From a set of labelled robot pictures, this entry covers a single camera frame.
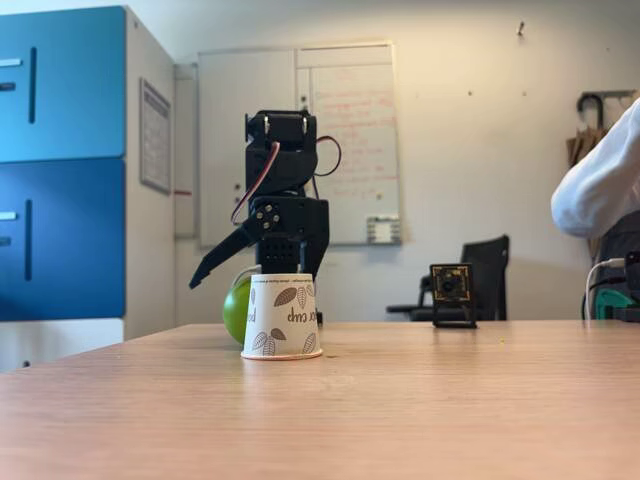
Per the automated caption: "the red black looped servo cable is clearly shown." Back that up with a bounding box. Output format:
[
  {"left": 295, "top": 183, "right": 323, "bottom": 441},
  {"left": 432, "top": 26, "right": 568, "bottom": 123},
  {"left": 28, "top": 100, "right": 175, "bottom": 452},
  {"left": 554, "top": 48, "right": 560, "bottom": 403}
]
[{"left": 313, "top": 135, "right": 344, "bottom": 177}]

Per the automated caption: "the white paper cup leaf print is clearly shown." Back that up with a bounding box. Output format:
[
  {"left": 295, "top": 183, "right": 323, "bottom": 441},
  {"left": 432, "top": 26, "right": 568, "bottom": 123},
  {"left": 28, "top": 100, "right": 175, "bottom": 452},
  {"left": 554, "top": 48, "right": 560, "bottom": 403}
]
[{"left": 240, "top": 272, "right": 325, "bottom": 361}]

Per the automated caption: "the red white servo cable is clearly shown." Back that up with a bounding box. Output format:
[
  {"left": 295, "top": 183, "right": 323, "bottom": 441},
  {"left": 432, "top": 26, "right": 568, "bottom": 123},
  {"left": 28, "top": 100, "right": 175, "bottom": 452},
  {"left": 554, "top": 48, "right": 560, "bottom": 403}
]
[{"left": 230, "top": 141, "right": 282, "bottom": 226}]

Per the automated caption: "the black chair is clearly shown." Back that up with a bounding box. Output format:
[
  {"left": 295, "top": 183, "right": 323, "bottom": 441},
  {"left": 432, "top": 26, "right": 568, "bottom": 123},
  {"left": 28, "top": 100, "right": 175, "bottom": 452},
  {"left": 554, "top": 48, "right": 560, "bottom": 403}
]
[{"left": 386, "top": 234, "right": 511, "bottom": 322}]

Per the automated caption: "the brown folded umbrella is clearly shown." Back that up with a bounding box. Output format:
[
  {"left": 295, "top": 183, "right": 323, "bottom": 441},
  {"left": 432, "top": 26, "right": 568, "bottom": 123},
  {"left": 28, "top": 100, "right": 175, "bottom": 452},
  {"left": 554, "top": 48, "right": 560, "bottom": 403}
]
[{"left": 566, "top": 94, "right": 610, "bottom": 177}]

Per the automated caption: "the white usb cable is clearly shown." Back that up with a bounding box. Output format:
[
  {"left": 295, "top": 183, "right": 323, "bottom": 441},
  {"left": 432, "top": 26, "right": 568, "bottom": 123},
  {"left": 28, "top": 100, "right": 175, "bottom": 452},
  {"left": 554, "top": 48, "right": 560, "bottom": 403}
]
[{"left": 584, "top": 257, "right": 626, "bottom": 321}]

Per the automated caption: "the narrow grey wall board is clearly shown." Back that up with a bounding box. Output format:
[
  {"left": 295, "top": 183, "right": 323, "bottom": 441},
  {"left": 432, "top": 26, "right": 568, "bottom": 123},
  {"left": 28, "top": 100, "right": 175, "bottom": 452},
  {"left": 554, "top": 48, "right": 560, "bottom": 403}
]
[{"left": 173, "top": 63, "right": 199, "bottom": 240}]

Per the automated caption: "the person arm in white sleeve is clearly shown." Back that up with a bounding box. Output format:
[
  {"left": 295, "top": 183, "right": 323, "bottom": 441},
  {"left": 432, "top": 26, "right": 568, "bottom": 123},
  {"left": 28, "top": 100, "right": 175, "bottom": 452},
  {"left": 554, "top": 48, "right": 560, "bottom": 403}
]
[{"left": 550, "top": 97, "right": 640, "bottom": 239}]

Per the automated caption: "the blue and grey locker cabinet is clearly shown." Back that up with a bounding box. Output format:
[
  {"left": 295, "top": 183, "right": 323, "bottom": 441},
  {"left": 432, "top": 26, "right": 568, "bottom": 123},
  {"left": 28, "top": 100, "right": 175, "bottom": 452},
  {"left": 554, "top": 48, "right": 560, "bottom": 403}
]
[{"left": 0, "top": 5, "right": 176, "bottom": 374}]

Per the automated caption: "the large whiteboard with red writing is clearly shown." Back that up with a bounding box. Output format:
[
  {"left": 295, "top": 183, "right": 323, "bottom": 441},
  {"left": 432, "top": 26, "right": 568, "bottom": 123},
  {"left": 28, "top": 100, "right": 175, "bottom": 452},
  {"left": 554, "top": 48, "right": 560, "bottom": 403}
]
[{"left": 196, "top": 42, "right": 404, "bottom": 250}]

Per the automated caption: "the whiteboard eraser holder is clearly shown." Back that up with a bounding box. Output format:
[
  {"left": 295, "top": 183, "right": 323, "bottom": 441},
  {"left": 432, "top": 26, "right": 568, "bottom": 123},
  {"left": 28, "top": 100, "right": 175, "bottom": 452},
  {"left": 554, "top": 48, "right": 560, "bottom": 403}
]
[{"left": 365, "top": 214, "right": 403, "bottom": 245}]

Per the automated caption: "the framed notice sheet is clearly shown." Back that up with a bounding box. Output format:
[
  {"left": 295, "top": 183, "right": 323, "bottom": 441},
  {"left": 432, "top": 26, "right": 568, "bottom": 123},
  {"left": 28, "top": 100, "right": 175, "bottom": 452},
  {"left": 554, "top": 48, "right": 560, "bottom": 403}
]
[{"left": 138, "top": 77, "right": 173, "bottom": 195}]

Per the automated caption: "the green ball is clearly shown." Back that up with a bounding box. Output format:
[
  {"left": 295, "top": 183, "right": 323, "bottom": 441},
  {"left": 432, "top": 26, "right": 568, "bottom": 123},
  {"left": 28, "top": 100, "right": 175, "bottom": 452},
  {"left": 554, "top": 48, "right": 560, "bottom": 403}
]
[{"left": 222, "top": 278, "right": 252, "bottom": 345}]

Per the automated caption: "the green table clamp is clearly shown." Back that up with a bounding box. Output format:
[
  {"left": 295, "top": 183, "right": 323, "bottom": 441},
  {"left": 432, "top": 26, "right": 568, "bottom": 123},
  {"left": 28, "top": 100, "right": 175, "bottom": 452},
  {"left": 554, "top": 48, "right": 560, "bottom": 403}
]
[{"left": 594, "top": 288, "right": 632, "bottom": 321}]

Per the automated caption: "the small camera module on stand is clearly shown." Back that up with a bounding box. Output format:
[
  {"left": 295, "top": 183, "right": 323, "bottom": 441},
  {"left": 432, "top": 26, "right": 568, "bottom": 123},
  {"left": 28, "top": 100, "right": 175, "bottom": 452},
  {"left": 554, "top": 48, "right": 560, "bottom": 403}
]
[{"left": 430, "top": 263, "right": 479, "bottom": 330}]

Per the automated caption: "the grey wall coat rack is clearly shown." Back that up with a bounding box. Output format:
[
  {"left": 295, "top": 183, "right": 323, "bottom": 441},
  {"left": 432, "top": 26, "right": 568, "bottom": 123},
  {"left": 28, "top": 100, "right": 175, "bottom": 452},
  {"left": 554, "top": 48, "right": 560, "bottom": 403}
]
[{"left": 579, "top": 89, "right": 639, "bottom": 101}]

